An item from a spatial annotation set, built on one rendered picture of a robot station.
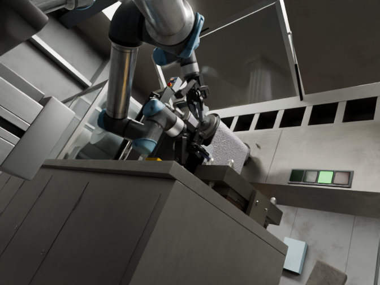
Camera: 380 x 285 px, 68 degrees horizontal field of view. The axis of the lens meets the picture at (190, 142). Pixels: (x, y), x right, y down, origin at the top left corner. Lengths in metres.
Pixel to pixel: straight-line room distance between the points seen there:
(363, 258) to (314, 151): 5.53
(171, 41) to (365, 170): 0.85
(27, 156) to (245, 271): 0.83
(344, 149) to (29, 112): 1.15
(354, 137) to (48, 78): 4.33
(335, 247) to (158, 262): 6.25
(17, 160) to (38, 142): 0.03
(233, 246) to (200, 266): 0.14
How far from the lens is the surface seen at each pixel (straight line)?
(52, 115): 0.35
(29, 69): 4.82
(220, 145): 1.25
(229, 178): 1.00
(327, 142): 1.33
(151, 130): 0.98
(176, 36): 0.71
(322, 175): 1.25
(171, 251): 0.78
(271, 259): 1.14
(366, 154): 1.25
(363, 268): 6.72
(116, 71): 0.89
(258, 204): 1.11
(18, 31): 0.33
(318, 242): 6.99
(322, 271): 5.72
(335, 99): 1.48
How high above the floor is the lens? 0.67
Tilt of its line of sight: 22 degrees up
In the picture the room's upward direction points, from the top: 25 degrees clockwise
